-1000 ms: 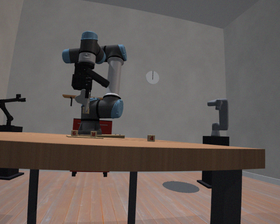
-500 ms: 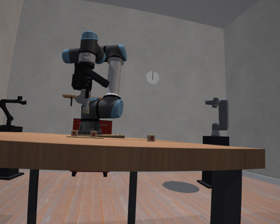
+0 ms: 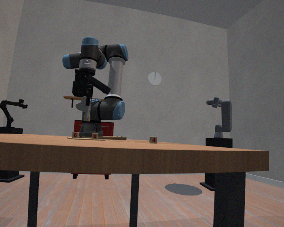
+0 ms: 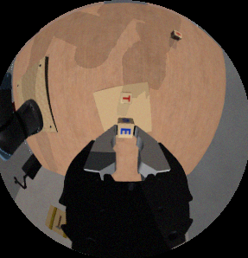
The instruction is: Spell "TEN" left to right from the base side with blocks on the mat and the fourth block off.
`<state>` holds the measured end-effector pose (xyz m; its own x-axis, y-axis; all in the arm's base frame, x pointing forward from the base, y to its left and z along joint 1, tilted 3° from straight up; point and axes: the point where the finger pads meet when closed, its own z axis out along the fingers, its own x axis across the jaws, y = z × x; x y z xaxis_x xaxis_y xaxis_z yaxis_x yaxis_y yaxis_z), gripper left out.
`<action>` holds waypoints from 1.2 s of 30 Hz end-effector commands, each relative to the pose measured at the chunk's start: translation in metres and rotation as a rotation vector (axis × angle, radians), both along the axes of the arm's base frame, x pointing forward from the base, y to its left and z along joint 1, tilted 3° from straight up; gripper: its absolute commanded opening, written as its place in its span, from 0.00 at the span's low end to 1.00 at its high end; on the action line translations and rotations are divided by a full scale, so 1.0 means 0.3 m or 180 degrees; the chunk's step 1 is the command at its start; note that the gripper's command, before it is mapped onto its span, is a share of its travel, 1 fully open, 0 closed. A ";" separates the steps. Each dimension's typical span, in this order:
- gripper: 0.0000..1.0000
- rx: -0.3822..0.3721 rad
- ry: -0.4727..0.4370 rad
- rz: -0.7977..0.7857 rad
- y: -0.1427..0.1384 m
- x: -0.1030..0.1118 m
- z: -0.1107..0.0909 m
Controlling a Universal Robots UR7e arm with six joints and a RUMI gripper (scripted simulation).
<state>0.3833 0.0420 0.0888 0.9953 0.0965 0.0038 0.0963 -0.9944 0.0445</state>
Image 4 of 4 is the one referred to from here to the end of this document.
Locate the tan square mat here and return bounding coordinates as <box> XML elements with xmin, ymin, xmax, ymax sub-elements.
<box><xmin>93</xmin><ymin>82</ymin><xmax>152</xmax><ymax>132</ymax></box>

